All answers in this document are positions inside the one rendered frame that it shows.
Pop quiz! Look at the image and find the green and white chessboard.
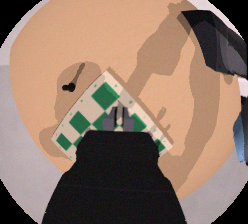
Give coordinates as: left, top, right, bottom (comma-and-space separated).
51, 70, 173, 162

